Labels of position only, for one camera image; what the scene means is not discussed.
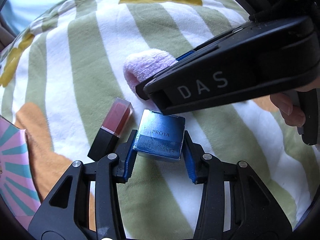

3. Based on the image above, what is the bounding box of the blue Proya box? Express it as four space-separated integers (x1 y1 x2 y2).
133 109 185 162

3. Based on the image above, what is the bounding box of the pink fluffy sock roll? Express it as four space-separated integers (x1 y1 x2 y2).
123 48 177 94

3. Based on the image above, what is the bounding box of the person's right hand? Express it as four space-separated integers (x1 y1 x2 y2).
269 76 319 127

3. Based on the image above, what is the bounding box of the red lipstick black cap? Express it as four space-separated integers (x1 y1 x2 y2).
87 98 133 161

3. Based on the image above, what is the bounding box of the open cardboard box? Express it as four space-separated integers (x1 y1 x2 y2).
1 117 41 229

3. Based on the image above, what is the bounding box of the left brown curtain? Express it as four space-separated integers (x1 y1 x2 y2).
0 16 16 51

